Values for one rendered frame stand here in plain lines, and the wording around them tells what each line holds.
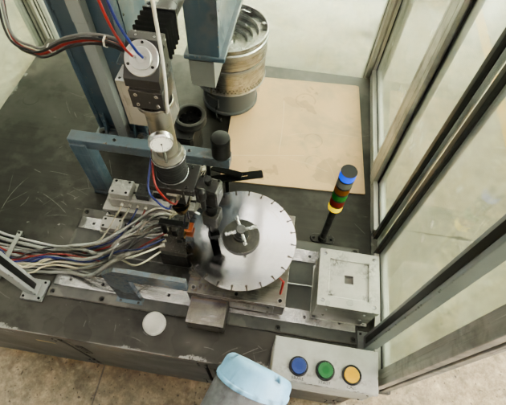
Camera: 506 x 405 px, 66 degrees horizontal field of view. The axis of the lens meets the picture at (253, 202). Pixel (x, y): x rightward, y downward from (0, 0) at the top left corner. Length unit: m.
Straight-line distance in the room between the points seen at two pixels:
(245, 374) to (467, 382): 1.75
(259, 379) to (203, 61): 0.79
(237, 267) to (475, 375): 1.49
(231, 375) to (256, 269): 0.55
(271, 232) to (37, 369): 1.43
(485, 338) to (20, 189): 1.53
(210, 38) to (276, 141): 0.70
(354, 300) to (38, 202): 1.16
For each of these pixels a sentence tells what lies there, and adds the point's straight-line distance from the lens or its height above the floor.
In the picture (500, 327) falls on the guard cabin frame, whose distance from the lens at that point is 0.71.
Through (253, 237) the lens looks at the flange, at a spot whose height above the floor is 0.96.
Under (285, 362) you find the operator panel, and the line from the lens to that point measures 1.13.
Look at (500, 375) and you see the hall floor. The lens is 2.37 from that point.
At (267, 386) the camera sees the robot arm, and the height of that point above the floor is 1.38.
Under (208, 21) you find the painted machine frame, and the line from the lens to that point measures 1.03.
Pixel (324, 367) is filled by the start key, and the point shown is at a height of 0.91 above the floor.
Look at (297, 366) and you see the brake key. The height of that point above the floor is 0.91.
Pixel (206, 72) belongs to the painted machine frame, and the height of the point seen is 1.28.
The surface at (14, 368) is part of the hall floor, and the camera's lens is 2.29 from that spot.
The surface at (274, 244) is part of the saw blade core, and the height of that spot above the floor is 0.95.
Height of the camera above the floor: 2.00
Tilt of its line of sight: 58 degrees down
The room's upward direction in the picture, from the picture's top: 3 degrees clockwise
